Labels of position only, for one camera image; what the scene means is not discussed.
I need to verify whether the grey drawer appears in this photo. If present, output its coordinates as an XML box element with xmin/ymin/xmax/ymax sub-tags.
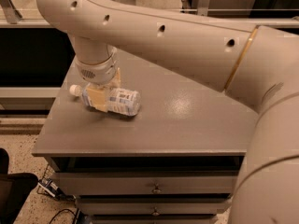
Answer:
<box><xmin>77</xmin><ymin>198</ymin><xmax>231</xmax><ymax>216</ymax></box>
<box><xmin>51</xmin><ymin>172</ymin><xmax>236</xmax><ymax>196</ymax></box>

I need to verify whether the blue white box on floor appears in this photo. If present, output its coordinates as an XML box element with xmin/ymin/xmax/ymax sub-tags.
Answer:
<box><xmin>38</xmin><ymin>178</ymin><xmax>63</xmax><ymax>199</ymax></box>

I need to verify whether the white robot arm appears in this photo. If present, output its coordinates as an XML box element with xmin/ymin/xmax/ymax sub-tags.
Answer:
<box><xmin>36</xmin><ymin>0</ymin><xmax>299</xmax><ymax>224</ymax></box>

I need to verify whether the top grey drawer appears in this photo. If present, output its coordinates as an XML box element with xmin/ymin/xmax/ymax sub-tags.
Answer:
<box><xmin>51</xmin><ymin>172</ymin><xmax>236</xmax><ymax>196</ymax></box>

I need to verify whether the grey drawer cabinet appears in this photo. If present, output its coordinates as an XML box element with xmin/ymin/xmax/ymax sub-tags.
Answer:
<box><xmin>33</xmin><ymin>52</ymin><xmax>257</xmax><ymax>224</ymax></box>

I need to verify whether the black floor cable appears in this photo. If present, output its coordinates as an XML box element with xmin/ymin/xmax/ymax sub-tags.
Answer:
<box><xmin>48</xmin><ymin>208</ymin><xmax>82</xmax><ymax>224</ymax></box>

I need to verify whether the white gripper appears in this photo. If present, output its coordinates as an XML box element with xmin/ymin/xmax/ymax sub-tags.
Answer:
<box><xmin>74</xmin><ymin>48</ymin><xmax>121</xmax><ymax>112</ymax></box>

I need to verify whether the clear plastic water bottle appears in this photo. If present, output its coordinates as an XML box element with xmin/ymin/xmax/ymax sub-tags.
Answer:
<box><xmin>69</xmin><ymin>83</ymin><xmax>141</xmax><ymax>117</ymax></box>

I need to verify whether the black office chair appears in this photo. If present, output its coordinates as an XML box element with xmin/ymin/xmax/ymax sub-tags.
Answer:
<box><xmin>0</xmin><ymin>148</ymin><xmax>38</xmax><ymax>224</ymax></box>

